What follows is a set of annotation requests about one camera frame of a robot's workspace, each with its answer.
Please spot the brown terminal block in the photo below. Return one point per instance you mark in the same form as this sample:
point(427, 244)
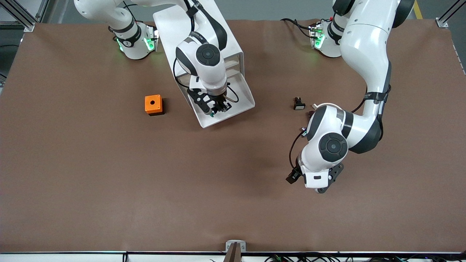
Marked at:
point(310, 114)

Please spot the aluminium frame profile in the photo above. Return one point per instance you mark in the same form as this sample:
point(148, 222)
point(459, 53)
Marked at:
point(442, 23)
point(27, 23)

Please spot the green push button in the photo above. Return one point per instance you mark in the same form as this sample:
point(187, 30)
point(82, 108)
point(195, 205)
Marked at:
point(212, 113)

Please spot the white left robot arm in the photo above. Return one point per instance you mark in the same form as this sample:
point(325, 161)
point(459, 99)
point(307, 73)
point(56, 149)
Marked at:
point(364, 43)

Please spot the black switch with white cap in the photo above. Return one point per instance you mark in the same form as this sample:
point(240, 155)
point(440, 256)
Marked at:
point(299, 105)

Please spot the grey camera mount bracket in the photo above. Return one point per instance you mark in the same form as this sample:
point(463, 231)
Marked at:
point(235, 251)

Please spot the white table edge rail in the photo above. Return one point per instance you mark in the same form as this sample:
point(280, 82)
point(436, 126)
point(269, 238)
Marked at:
point(72, 257)

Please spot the orange button box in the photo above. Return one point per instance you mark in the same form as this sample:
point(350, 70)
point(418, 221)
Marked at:
point(153, 102)

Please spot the brown table cover mat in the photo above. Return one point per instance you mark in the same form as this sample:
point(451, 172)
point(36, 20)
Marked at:
point(233, 182)

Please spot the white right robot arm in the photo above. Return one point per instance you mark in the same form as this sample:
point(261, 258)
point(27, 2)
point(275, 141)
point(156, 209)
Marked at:
point(127, 43)

